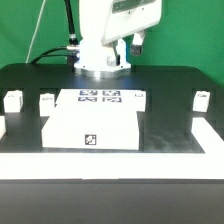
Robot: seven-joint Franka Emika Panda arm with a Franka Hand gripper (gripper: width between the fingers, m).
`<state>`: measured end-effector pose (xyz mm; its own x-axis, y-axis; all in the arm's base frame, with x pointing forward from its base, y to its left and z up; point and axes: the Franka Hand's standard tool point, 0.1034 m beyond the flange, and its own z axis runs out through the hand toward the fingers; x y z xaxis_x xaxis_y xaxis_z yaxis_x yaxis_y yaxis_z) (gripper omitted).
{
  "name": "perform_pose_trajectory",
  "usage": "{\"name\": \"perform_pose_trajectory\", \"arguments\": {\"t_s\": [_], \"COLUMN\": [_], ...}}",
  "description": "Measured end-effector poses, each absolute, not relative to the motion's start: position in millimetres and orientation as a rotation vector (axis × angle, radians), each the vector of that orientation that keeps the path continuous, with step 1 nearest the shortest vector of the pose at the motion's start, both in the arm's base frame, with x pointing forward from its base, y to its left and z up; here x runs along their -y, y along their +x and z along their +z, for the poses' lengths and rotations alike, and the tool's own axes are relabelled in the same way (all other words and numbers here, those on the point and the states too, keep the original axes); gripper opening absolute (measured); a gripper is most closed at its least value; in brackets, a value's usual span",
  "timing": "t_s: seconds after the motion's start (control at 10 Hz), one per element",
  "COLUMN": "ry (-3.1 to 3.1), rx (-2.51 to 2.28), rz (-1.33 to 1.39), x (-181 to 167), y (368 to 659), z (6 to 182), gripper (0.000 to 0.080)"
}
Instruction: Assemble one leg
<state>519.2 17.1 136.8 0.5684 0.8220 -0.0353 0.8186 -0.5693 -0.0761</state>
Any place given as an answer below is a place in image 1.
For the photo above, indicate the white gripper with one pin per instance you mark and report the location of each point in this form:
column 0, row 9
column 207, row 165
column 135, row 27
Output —
column 127, row 17

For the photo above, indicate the white square tabletop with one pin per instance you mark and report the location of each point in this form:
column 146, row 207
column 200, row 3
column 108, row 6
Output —
column 86, row 130

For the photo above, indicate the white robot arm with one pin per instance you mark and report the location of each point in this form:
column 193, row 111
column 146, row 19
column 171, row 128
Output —
column 104, row 24

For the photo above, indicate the white marker sheet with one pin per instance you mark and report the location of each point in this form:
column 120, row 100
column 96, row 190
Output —
column 98, row 96

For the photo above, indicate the white U-shaped fence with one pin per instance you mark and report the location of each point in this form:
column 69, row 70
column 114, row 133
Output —
column 208, row 165

